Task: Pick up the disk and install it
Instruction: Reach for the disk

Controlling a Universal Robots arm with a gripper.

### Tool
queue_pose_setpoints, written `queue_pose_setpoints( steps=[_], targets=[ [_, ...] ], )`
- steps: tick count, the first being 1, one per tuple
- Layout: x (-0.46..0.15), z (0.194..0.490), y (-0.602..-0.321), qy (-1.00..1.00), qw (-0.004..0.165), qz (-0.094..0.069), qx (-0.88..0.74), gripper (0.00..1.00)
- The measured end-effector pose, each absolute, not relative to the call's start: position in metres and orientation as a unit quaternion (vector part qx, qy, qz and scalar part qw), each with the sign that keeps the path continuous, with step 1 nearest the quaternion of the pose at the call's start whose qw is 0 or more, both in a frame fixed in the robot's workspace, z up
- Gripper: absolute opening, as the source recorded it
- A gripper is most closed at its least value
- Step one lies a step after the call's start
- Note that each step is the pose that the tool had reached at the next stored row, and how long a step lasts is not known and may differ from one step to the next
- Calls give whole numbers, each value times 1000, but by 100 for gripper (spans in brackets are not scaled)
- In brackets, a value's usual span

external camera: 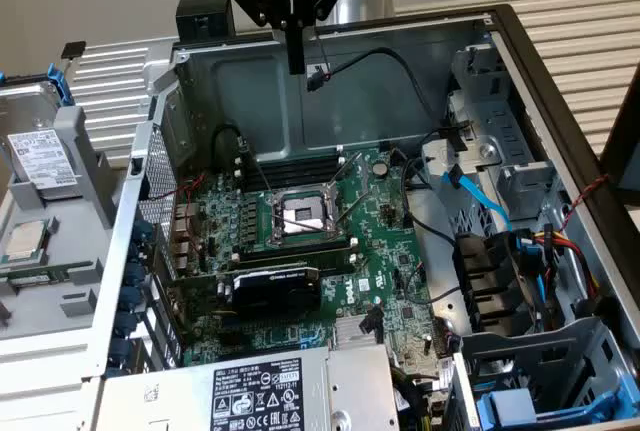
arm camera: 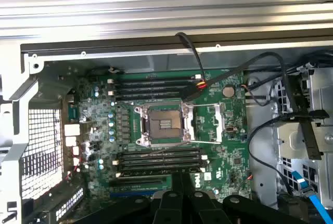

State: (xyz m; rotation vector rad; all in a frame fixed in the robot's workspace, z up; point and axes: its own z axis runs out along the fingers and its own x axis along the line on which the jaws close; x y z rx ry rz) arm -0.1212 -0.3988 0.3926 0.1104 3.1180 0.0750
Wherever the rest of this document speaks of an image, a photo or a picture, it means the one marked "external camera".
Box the hard disk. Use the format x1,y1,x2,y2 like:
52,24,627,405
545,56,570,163
0,64,84,202

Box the blue disk carrier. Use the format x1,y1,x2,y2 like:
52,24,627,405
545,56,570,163
474,375,640,425

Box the open grey PC case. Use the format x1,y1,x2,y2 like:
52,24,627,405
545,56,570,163
82,3,640,431

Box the metal locking lever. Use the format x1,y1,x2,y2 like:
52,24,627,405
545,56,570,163
327,152,364,187
238,136,275,198

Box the black RAM slot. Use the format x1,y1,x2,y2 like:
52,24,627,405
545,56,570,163
238,156,346,177
234,250,360,275
233,236,357,258
234,168,344,191

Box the metal socket cover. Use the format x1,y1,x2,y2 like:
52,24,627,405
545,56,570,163
319,179,351,232

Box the grey metal drive cage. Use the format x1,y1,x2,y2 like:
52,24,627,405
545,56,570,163
447,43,557,225

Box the CPU socket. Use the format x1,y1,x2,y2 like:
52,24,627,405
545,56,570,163
262,181,351,248

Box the green Dell motherboard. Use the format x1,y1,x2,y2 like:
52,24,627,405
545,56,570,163
168,144,454,390

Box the black graphics card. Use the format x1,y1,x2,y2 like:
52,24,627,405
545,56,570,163
167,264,324,322

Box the grey parts rack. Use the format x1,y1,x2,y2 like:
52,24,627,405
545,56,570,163
0,104,132,340

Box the blue expansion card retainer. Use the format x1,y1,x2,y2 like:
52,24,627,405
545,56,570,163
112,218,154,370

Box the black connector with blue tab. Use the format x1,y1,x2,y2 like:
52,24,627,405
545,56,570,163
507,230,549,275

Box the silver CPU chip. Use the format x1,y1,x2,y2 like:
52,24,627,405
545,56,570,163
2,217,55,266

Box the silver chipset heatsink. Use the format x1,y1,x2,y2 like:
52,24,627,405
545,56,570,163
333,314,387,351

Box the green RAM stick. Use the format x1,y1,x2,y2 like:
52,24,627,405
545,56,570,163
0,260,96,292

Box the dark brown panel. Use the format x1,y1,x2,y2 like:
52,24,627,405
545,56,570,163
598,63,640,212

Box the silver power supply unit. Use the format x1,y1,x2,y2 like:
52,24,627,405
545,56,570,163
99,343,401,431

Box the black box bracket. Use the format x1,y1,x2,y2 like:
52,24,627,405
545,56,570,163
174,0,236,45

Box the thin red black wire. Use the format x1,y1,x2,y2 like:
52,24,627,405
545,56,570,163
314,33,334,81

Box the black wire with flat connector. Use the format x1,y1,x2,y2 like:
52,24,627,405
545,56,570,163
305,47,474,140

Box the short black wire loop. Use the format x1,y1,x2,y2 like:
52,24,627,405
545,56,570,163
212,123,251,165

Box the grey wire holder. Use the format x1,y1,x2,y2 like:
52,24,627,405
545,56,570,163
421,139,484,190

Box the blue SATA wire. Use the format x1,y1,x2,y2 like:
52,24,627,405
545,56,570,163
441,164,515,233

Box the black looping wire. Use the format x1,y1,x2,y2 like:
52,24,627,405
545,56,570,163
399,128,459,247

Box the thin black wire orange plug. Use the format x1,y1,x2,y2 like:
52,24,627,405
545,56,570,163
402,261,464,308

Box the red black twisted wire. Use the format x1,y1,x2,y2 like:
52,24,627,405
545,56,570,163
559,173,611,232

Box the red yellow power wire bundle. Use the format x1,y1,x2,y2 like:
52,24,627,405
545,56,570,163
532,229,604,312

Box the light blue data wire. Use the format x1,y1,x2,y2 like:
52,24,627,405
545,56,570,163
529,270,552,335

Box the braided power cable bundle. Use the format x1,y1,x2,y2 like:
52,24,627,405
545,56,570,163
389,363,444,431

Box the white barcode cable tag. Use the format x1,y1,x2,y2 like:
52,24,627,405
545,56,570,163
435,356,456,395

